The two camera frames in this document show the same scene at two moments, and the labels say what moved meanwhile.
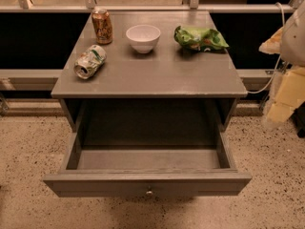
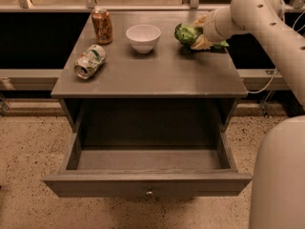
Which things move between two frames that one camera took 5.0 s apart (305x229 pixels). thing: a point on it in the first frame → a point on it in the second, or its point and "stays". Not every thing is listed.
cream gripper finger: x=273 y=46 → x=218 y=24
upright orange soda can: x=103 y=26 stays
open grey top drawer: x=149 y=148 stays
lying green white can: x=90 y=62 stays
